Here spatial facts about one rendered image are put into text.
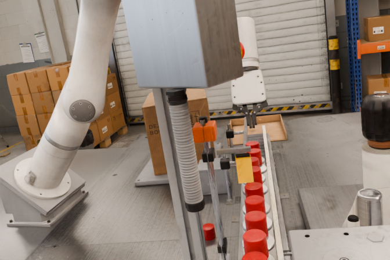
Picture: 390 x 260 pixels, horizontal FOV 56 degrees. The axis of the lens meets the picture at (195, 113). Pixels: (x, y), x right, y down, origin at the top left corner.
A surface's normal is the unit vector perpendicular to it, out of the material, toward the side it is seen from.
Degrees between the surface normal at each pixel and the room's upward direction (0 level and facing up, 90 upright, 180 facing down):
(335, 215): 0
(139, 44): 90
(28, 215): 90
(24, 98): 89
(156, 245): 0
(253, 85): 70
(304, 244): 0
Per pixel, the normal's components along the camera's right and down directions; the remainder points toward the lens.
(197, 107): 0.03, 0.23
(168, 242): -0.15, -0.96
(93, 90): 0.45, 0.07
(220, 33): 0.73, 0.05
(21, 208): -0.26, 0.27
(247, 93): -0.18, -0.12
